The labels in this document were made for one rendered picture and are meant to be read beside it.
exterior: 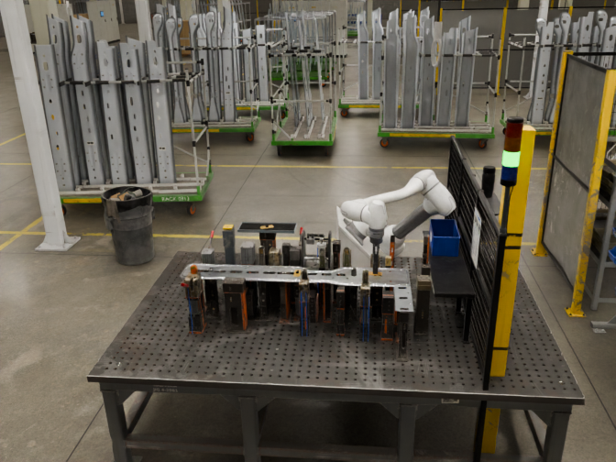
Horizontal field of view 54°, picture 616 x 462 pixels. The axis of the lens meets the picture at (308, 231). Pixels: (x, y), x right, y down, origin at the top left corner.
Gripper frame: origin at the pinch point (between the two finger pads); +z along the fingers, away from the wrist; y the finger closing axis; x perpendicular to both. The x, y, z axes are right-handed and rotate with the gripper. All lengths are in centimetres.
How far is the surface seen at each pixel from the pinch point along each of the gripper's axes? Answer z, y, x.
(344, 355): 35, 39, -16
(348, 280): 5.4, 7.9, -15.3
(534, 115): 57, -727, 272
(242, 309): 20, 21, -77
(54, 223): 78, -245, -340
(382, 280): 5.3, 6.6, 4.4
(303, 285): 2.1, 21.9, -40.2
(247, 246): -5, -14, -79
